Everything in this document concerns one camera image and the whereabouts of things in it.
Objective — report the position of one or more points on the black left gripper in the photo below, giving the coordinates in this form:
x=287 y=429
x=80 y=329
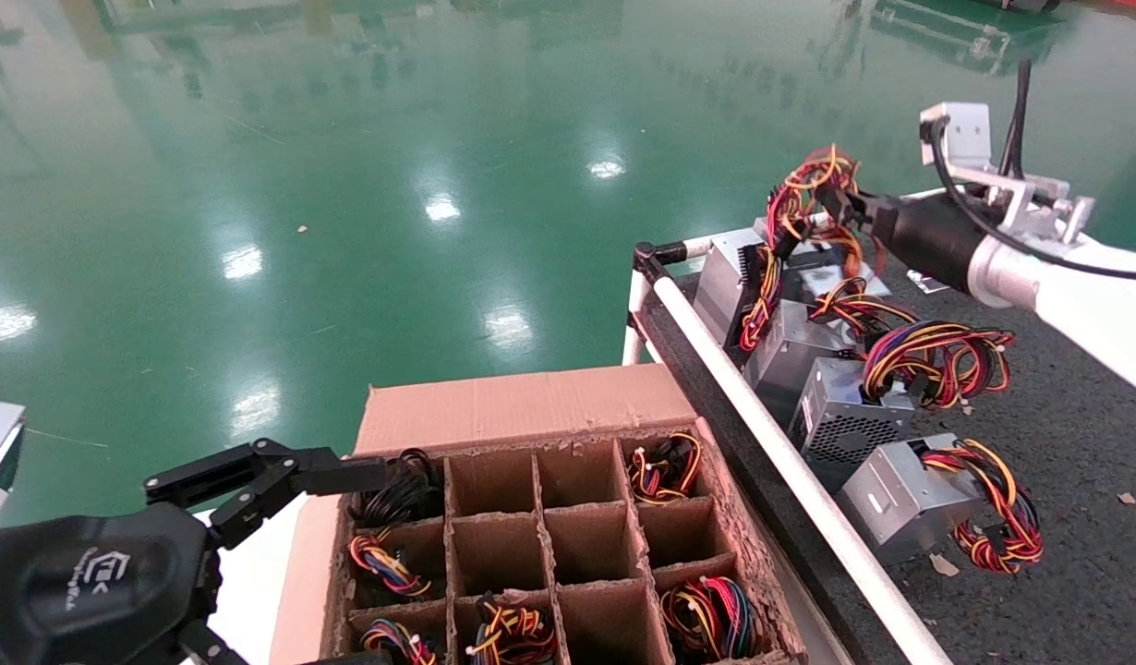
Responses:
x=88 y=582

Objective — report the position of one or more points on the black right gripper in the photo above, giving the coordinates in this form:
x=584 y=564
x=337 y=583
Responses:
x=933 y=242

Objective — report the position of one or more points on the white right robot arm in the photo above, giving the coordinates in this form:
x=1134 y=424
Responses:
x=1104 y=314

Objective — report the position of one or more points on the brown cardboard box with dividers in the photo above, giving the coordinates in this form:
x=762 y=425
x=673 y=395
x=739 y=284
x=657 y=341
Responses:
x=513 y=406

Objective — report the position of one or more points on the clear acrylic sign holder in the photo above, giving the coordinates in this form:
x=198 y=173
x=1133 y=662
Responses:
x=924 y=280

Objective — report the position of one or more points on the tall silver power supply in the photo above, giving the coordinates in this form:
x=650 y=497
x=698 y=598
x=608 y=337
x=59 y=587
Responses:
x=720 y=282

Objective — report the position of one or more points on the silver power supply plain side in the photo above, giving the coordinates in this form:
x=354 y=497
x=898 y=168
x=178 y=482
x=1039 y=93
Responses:
x=790 y=356

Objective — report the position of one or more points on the silver power supply mesh grille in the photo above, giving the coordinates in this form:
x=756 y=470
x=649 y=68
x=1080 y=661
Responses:
x=840 y=406

